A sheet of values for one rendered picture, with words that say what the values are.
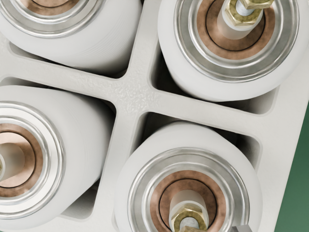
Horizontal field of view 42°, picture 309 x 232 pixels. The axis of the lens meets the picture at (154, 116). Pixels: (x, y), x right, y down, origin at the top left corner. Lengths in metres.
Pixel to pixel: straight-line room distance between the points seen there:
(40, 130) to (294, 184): 0.35
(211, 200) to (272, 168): 0.09
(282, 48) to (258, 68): 0.02
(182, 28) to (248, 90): 0.06
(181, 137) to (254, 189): 0.06
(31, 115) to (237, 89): 0.13
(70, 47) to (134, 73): 0.08
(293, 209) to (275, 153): 0.21
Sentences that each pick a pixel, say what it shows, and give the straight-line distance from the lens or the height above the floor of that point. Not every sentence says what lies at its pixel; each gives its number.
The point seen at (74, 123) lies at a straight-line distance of 0.27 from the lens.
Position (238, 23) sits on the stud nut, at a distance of 0.22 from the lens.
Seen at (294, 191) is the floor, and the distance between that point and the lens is 0.53.
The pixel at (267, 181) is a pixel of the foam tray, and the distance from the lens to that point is 0.33.
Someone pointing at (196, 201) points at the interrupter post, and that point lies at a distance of 0.23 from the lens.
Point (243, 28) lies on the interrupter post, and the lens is 0.23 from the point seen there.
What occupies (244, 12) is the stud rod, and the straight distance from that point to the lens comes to 0.21.
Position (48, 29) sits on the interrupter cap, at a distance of 0.27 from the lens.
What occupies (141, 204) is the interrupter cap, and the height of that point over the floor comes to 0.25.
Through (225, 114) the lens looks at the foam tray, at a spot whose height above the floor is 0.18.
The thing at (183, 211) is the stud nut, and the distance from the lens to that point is 0.22.
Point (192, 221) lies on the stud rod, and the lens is 0.21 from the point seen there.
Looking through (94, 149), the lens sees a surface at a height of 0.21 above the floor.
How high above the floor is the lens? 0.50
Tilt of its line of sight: 86 degrees down
